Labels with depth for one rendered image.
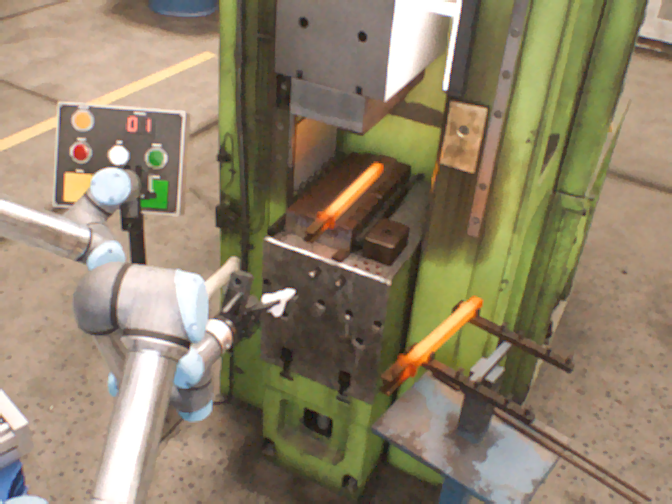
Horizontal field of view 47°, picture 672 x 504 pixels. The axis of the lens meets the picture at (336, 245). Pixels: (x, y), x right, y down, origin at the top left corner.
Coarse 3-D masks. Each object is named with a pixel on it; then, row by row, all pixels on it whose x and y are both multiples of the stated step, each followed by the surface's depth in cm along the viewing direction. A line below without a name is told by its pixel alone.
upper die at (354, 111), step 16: (304, 80) 187; (416, 80) 213; (304, 96) 189; (320, 96) 187; (336, 96) 185; (352, 96) 183; (400, 96) 205; (304, 112) 192; (320, 112) 190; (336, 112) 187; (352, 112) 185; (368, 112) 187; (384, 112) 197; (352, 128) 188
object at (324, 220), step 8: (376, 168) 228; (368, 176) 224; (360, 184) 219; (344, 192) 215; (352, 192) 215; (336, 200) 211; (344, 200) 211; (328, 208) 207; (336, 208) 208; (320, 216) 203; (328, 216) 203; (312, 224) 200; (320, 224) 200; (328, 224) 204; (304, 232) 197; (312, 232) 197; (320, 232) 201; (304, 240) 198; (312, 240) 198
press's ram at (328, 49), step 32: (288, 0) 179; (320, 0) 175; (352, 0) 171; (384, 0) 168; (416, 0) 178; (448, 0) 183; (288, 32) 183; (320, 32) 179; (352, 32) 175; (384, 32) 172; (416, 32) 185; (448, 32) 209; (288, 64) 187; (320, 64) 183; (352, 64) 179; (384, 64) 175; (416, 64) 192; (384, 96) 179
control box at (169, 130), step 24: (72, 120) 205; (96, 120) 205; (120, 120) 205; (144, 120) 205; (168, 120) 206; (72, 144) 206; (96, 144) 206; (120, 144) 206; (144, 144) 206; (168, 144) 206; (72, 168) 206; (96, 168) 206; (144, 168) 207; (168, 168) 207; (168, 192) 207
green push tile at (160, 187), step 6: (156, 180) 206; (162, 180) 206; (156, 186) 206; (162, 186) 206; (156, 192) 206; (162, 192) 206; (156, 198) 206; (162, 198) 206; (144, 204) 207; (150, 204) 207; (156, 204) 207; (162, 204) 207
